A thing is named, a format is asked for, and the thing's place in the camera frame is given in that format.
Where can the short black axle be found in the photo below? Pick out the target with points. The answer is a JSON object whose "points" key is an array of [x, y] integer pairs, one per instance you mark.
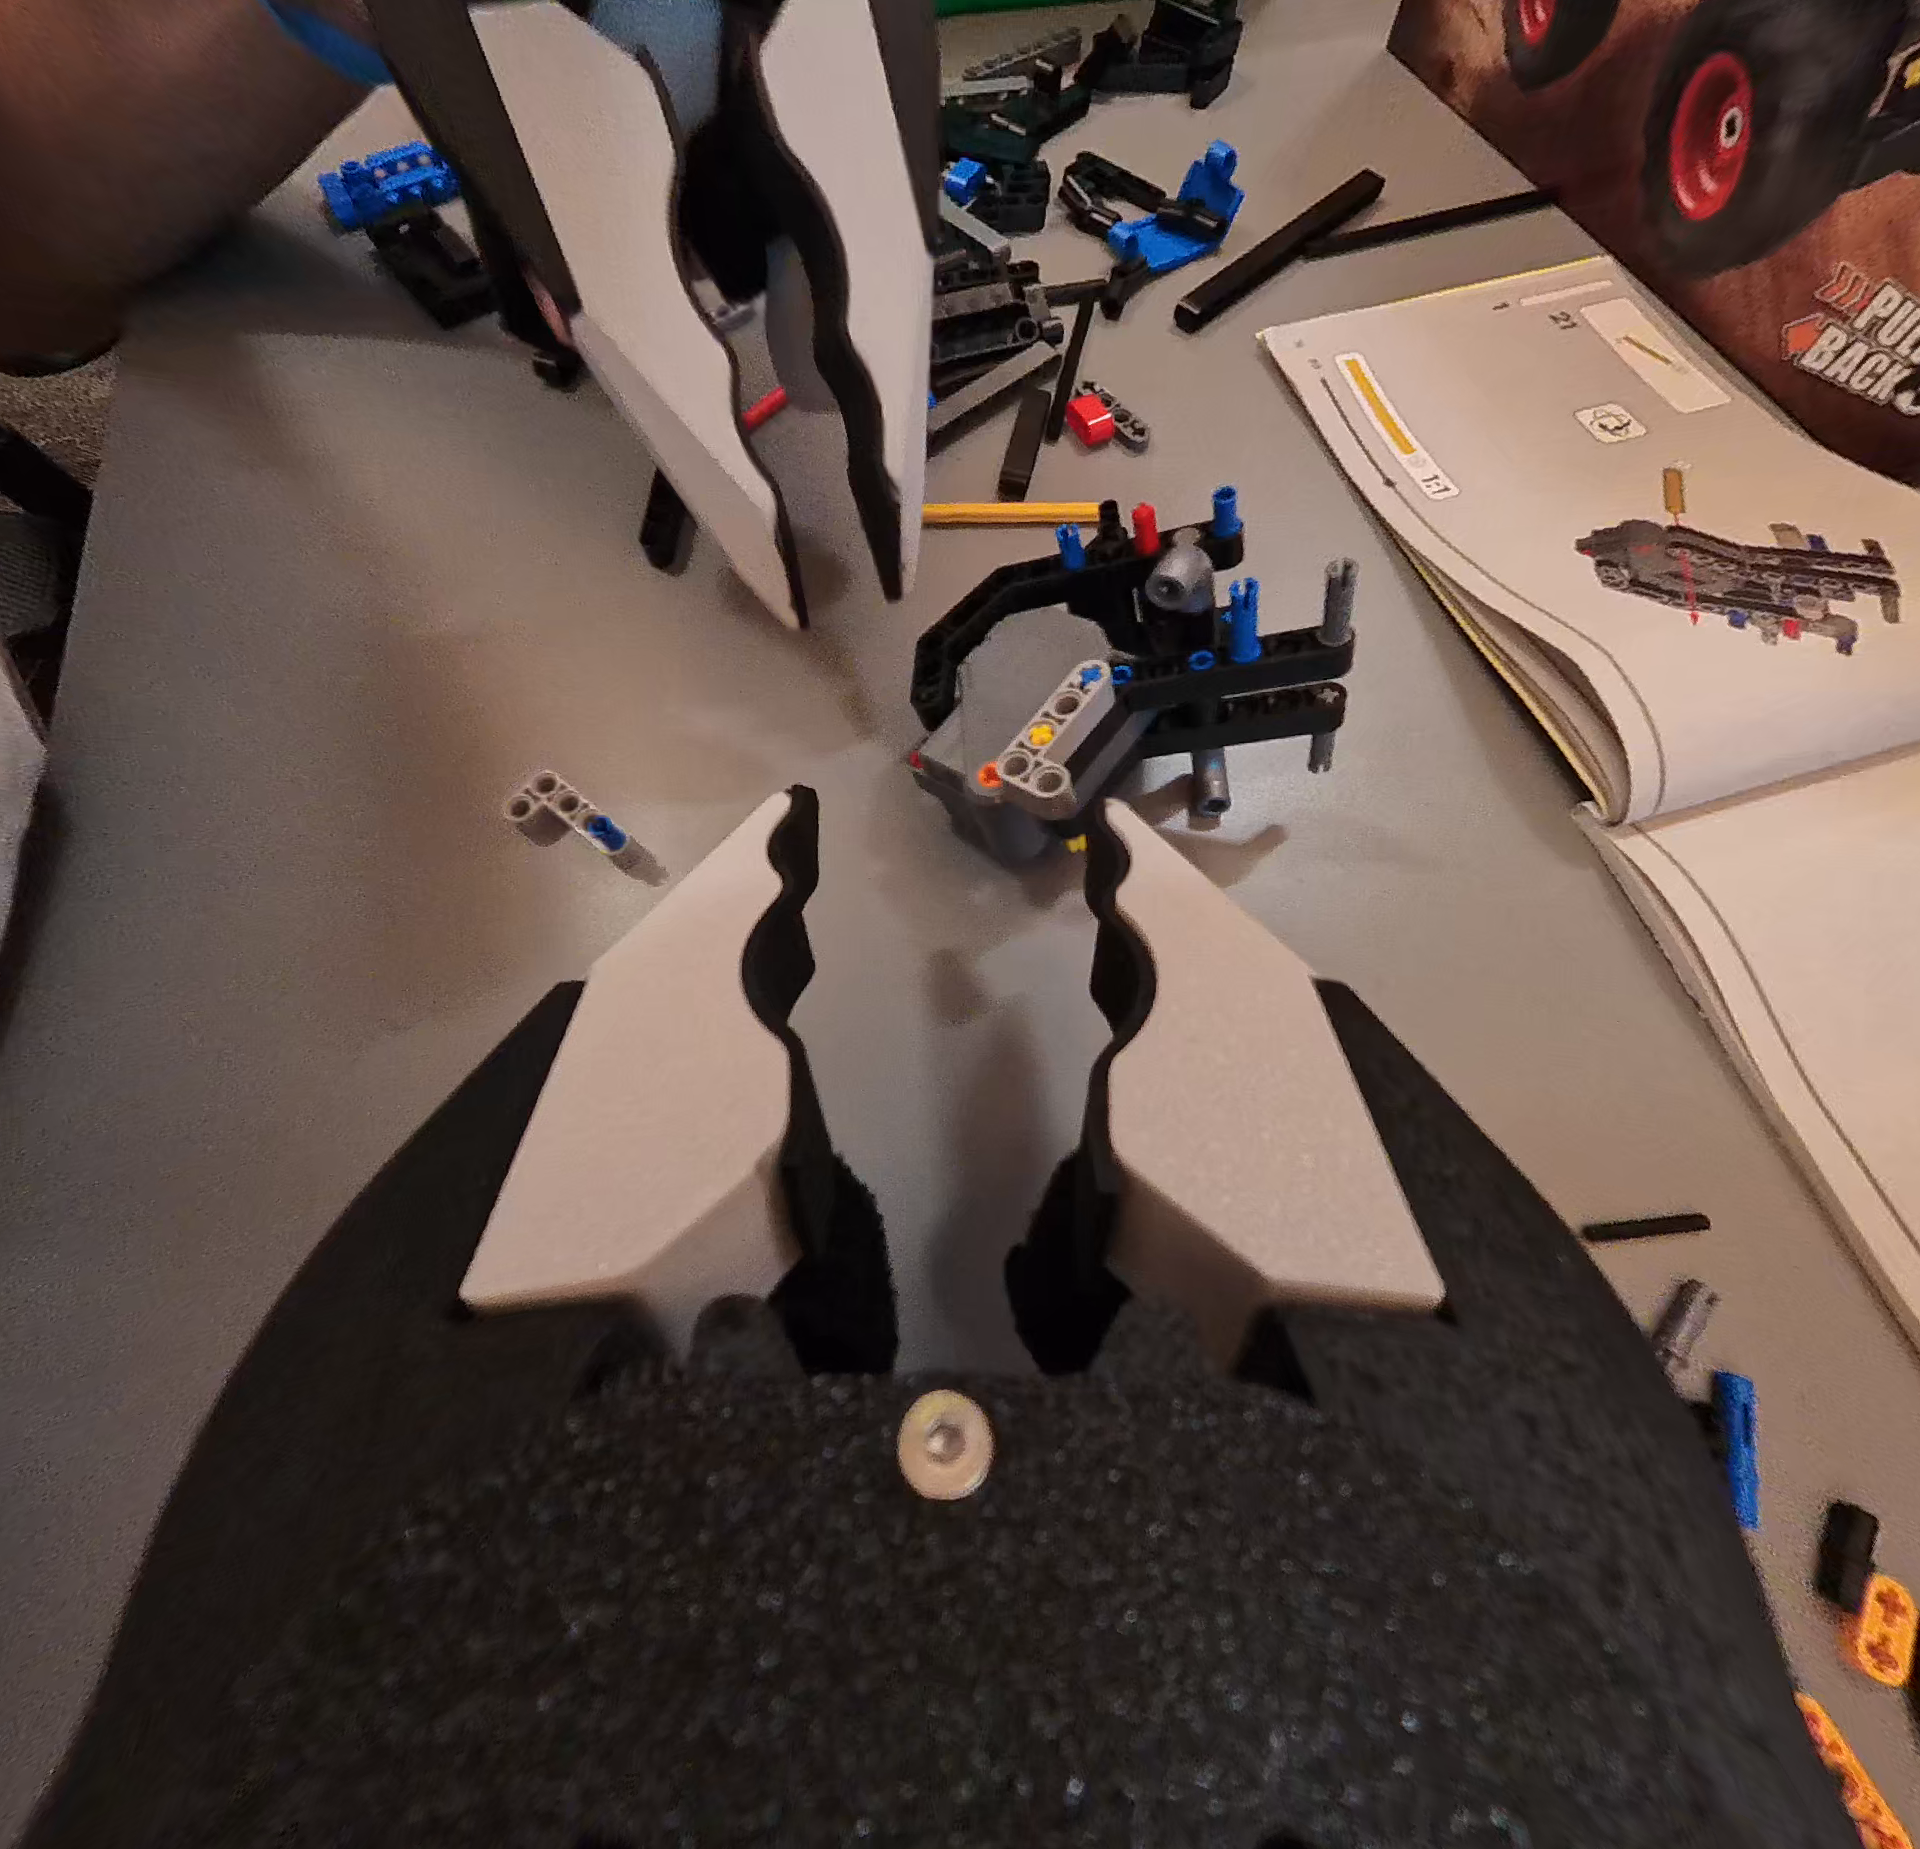
{"points": [[1646, 1230]]}

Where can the black toy chassis assembly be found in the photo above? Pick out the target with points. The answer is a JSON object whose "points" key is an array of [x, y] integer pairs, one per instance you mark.
{"points": [[1202, 680]]}

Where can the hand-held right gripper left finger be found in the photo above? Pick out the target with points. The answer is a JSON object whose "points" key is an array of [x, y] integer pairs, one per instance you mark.
{"points": [[646, 1130]]}

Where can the yellow axle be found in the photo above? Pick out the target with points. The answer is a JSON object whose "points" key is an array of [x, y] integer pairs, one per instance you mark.
{"points": [[1008, 514]]}

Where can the orange long beam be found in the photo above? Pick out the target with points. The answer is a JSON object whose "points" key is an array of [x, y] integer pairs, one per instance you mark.
{"points": [[1862, 1781]]}

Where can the red axle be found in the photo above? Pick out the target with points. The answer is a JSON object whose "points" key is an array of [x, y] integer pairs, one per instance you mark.
{"points": [[766, 405]]}

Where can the monster truck set box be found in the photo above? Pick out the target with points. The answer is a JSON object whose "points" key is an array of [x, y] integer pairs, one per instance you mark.
{"points": [[1499, 156]]}

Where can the long black beam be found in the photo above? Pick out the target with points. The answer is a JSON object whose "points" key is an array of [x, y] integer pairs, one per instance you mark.
{"points": [[1280, 251]]}

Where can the instruction booklet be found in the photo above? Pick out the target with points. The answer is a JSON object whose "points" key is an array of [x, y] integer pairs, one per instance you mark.
{"points": [[1499, 425]]}

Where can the red small brick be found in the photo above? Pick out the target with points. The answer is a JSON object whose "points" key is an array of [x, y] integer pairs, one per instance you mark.
{"points": [[1090, 424]]}

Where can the blue thin beam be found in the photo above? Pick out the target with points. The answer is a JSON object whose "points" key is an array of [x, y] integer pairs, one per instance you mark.
{"points": [[1736, 1451]]}

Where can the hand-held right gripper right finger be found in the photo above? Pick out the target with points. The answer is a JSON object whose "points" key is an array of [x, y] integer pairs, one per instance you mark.
{"points": [[1274, 1143]]}

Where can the grey axle connector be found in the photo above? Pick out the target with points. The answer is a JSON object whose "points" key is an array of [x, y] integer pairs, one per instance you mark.
{"points": [[1686, 1323]]}

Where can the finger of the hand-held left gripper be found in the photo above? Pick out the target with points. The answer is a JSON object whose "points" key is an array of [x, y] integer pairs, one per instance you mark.
{"points": [[870, 202], [600, 202]]}

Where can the pile of loose brick pieces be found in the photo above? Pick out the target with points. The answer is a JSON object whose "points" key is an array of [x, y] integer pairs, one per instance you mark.
{"points": [[991, 303]]}

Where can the grey angled beam blue pin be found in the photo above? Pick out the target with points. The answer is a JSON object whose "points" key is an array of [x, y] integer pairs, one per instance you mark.
{"points": [[549, 801]]}

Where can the person's left forearm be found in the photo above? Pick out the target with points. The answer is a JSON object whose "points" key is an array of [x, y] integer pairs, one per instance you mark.
{"points": [[136, 156]]}

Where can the blue wristband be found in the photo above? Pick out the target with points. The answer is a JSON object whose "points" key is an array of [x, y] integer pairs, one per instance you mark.
{"points": [[310, 26]]}

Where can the orange short beam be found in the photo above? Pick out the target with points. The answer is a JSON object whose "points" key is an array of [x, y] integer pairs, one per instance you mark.
{"points": [[1884, 1630]]}

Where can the small black beam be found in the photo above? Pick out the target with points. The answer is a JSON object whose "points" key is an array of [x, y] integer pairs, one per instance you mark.
{"points": [[662, 528]]}

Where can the thin black rod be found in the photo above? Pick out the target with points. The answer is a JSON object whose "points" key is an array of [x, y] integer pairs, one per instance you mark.
{"points": [[1439, 223]]}

